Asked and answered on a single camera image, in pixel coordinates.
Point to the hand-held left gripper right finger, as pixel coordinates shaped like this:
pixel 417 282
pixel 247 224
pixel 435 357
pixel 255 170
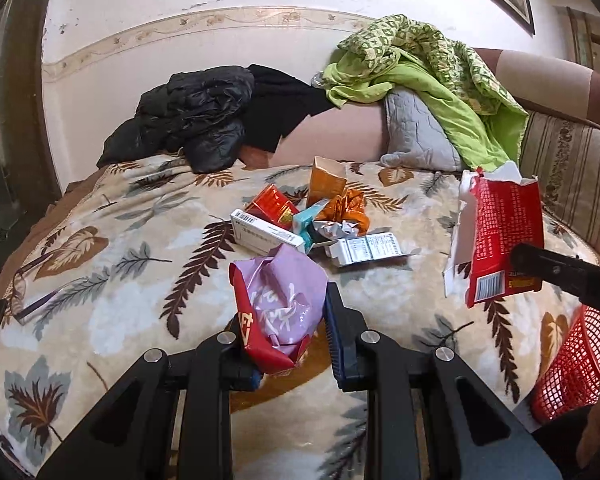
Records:
pixel 336 340

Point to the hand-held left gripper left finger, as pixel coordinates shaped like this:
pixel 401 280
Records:
pixel 227 360

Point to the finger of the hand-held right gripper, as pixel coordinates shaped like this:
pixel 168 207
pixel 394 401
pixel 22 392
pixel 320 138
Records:
pixel 555 265

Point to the torn red cardboard box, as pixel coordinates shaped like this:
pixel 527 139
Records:
pixel 505 220

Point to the purple and red snack packet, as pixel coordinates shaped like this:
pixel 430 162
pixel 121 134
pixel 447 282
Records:
pixel 280 300

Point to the red plastic basket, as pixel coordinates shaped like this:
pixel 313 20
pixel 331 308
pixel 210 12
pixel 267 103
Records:
pixel 575 360

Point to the long orange box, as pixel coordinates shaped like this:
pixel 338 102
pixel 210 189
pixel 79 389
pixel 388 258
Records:
pixel 325 182

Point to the open white box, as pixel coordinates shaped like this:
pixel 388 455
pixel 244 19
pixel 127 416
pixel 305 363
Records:
pixel 370 247

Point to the striped beige cushion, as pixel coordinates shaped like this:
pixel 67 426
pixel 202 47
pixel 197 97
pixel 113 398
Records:
pixel 570 160

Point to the silver foil blister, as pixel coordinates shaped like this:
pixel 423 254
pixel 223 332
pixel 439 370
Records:
pixel 335 230

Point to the teal box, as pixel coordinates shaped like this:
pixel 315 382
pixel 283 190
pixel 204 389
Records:
pixel 305 222

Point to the white medicine box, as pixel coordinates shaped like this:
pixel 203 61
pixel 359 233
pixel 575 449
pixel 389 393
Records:
pixel 265 232

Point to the crumpled orange wrapper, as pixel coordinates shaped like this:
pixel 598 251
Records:
pixel 345 207

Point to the small red box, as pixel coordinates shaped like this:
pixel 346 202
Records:
pixel 272 205

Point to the leaf print blanket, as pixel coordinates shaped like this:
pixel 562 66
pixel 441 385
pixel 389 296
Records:
pixel 129 240

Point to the eyeglasses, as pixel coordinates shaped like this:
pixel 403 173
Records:
pixel 49 300

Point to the grey quilted pillow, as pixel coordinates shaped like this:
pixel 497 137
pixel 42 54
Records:
pixel 415 130

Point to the pink and brown sofa backrest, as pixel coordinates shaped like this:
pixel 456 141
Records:
pixel 340 135

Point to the green patterned quilt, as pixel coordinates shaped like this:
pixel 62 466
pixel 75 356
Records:
pixel 430 85

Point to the black cloth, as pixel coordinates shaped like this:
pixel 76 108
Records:
pixel 280 105

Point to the black puffer jacket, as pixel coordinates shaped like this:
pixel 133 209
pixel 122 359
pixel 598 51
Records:
pixel 189 110

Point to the small silver thing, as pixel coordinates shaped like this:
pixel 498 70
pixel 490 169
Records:
pixel 319 79

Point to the dark wooden door frame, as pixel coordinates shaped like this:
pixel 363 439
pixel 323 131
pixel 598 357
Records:
pixel 29 110

